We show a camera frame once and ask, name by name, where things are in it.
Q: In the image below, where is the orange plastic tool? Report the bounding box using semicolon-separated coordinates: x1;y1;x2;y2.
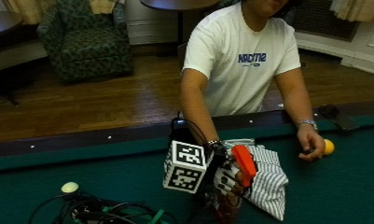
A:
231;144;259;189

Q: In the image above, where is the yellow ball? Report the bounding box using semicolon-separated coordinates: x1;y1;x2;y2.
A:
323;138;337;157

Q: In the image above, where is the black white striped cloth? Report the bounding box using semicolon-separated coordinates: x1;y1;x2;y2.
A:
221;138;291;222

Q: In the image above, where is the white cube with black markers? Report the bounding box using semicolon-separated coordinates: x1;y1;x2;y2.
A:
162;139;216;194

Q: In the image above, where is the person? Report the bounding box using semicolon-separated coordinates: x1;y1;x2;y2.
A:
178;0;328;200

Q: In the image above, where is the white ball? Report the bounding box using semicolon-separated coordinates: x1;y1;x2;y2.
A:
61;181;80;194

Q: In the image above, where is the dark vent grille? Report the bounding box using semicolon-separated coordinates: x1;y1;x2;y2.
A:
291;0;361;42

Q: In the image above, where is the cream curtain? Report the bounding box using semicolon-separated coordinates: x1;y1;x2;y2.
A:
329;0;374;23
5;0;59;25

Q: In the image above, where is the white cabinet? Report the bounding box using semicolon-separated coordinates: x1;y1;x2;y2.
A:
124;0;184;47

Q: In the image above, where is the round dark table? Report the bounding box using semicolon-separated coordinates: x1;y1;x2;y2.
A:
139;0;221;46

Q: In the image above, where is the green patterned armchair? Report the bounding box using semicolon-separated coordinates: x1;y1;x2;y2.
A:
35;0;135;84

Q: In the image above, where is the cream cloth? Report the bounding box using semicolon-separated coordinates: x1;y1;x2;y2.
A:
88;0;119;15

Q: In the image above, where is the dark wooden table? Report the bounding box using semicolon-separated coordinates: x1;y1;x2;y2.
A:
0;9;39;107

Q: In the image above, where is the beaded bracelet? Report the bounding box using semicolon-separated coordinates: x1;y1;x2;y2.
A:
205;139;224;148

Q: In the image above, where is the black device with cables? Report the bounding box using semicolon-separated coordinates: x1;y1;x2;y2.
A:
168;111;209;147

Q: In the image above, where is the bundle of black cables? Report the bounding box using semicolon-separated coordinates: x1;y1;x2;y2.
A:
29;189;178;224

